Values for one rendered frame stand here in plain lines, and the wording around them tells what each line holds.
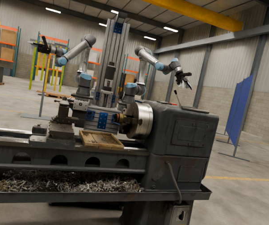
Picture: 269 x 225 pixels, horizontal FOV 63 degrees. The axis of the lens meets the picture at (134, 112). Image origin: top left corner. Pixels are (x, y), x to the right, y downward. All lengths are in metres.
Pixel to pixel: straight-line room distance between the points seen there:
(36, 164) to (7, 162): 0.17
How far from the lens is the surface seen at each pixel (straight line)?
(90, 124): 2.37
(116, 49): 2.54
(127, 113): 1.82
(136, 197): 1.76
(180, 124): 1.80
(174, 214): 2.06
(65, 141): 1.53
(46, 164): 1.66
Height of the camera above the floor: 1.36
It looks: 7 degrees down
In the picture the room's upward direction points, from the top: 11 degrees clockwise
